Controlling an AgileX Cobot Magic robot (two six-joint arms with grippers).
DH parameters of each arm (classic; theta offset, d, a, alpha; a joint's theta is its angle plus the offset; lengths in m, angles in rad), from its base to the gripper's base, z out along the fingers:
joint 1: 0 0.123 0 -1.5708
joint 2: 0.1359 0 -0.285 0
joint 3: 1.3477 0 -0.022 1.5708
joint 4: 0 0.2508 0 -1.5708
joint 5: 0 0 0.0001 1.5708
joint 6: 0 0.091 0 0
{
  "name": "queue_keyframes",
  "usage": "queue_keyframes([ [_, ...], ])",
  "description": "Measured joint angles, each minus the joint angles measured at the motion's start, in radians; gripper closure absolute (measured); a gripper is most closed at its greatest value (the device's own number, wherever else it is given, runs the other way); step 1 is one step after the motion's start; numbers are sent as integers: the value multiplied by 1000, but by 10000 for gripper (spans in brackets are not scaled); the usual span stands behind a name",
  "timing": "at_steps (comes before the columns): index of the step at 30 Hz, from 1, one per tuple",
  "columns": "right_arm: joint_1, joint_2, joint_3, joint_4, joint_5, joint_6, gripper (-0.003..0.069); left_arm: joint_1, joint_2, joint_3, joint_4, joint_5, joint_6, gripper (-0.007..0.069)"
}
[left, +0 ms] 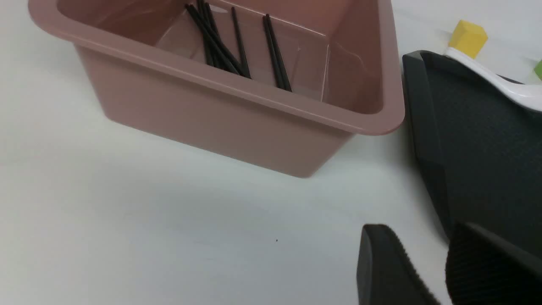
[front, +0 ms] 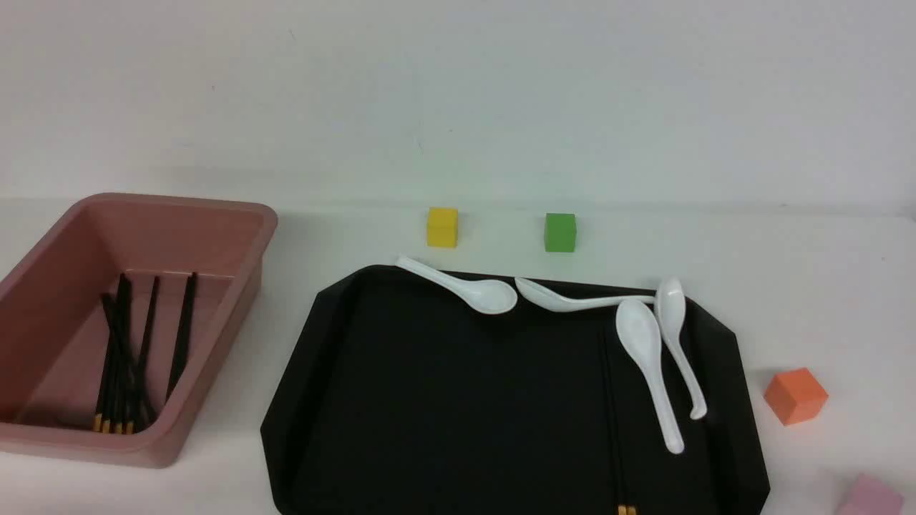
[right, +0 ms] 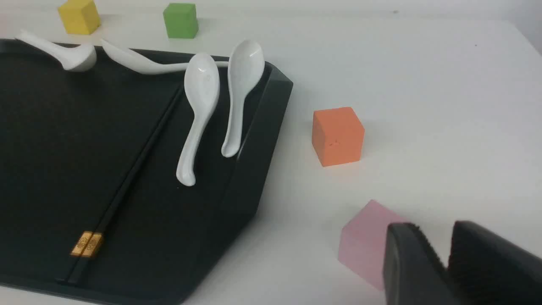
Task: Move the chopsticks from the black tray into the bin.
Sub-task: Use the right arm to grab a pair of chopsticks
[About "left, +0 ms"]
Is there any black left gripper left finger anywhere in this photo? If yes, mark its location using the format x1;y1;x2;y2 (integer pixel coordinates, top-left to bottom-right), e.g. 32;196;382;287
356;224;440;305

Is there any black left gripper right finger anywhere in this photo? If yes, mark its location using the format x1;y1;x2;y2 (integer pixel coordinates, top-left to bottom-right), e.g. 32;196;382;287
445;224;542;305

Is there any black plastic tray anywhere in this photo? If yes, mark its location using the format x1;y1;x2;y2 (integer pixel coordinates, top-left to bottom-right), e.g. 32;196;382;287
402;50;542;259

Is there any white ceramic soup spoon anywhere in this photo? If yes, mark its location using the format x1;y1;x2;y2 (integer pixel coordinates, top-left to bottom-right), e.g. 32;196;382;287
444;47;542;113

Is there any green foam cube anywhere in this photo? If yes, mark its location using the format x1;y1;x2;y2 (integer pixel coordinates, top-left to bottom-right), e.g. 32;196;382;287
534;60;542;80

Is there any black chopstick in bin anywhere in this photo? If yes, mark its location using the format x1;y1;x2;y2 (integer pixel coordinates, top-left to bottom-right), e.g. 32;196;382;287
231;6;252;79
204;2;251;79
263;16;284;89
185;4;239;75
196;0;221;68

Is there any yellow foam cube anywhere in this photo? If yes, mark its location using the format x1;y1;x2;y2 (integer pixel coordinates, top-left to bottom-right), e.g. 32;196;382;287
448;19;488;58

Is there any pink plastic bin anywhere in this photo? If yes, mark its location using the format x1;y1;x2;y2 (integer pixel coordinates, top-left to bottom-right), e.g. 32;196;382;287
28;0;405;177

